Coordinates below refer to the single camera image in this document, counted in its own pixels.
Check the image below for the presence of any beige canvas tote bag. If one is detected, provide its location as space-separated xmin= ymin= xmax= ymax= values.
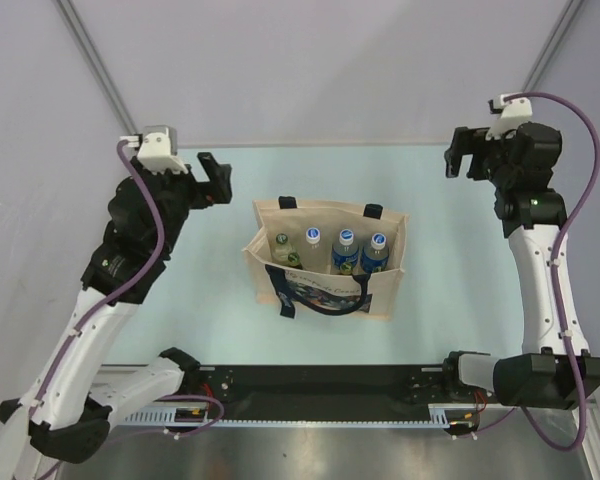
xmin=243 ymin=196 xmax=410 ymax=319

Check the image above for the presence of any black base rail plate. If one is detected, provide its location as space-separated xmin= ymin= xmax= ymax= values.
xmin=176 ymin=365 xmax=489 ymax=414

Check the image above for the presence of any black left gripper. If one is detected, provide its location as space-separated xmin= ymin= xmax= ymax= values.
xmin=131 ymin=152 xmax=231 ymax=255

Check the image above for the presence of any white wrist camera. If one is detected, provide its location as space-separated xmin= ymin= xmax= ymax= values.
xmin=485 ymin=93 xmax=533 ymax=141
xmin=119 ymin=125 xmax=188 ymax=175

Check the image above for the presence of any white slotted cable duct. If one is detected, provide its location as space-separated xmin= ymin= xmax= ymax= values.
xmin=121 ymin=401 xmax=477 ymax=430

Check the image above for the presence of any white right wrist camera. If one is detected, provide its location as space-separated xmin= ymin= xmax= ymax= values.
xmin=485 ymin=93 xmax=533 ymax=141

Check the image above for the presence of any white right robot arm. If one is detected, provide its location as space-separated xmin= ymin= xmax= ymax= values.
xmin=441 ymin=122 xmax=600 ymax=410

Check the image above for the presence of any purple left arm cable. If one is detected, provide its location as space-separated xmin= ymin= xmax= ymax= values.
xmin=29 ymin=139 xmax=225 ymax=480

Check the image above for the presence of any green bottle red label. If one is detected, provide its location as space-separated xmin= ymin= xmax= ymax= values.
xmin=287 ymin=252 xmax=302 ymax=268

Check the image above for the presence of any green Perrier bottle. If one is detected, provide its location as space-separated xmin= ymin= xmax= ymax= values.
xmin=340 ymin=263 xmax=353 ymax=275

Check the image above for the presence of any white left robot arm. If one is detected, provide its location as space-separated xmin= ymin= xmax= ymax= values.
xmin=0 ymin=152 xmax=232 ymax=479

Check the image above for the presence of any Pocari Sweat bottle clear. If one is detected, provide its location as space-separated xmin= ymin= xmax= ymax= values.
xmin=305 ymin=227 xmax=322 ymax=262

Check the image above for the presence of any Pocari Sweat bottle labelled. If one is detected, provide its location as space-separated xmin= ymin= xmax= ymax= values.
xmin=360 ymin=232 xmax=389 ymax=274

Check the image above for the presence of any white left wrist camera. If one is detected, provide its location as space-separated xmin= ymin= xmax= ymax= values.
xmin=119 ymin=125 xmax=188 ymax=175

